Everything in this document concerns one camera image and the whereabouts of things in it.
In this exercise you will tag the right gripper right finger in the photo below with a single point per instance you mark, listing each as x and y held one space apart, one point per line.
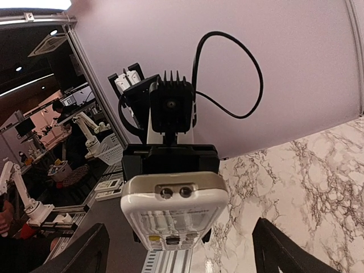
276 252

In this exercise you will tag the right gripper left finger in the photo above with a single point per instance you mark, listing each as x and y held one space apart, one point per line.
88 253

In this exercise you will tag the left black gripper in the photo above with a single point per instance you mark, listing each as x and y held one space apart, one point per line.
159 159

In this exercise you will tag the grey remote control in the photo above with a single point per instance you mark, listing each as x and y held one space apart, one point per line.
173 211

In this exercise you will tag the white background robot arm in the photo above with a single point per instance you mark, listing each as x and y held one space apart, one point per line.
90 129

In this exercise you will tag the white plastic basket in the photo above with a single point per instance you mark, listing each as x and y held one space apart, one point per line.
110 150

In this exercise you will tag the person in background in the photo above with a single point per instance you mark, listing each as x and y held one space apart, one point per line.
75 146

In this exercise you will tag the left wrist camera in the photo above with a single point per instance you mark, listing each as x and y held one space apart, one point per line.
172 111

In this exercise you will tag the front aluminium rail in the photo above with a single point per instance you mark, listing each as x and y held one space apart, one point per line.
168 261

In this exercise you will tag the left aluminium frame post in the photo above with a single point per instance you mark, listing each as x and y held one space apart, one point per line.
358 45

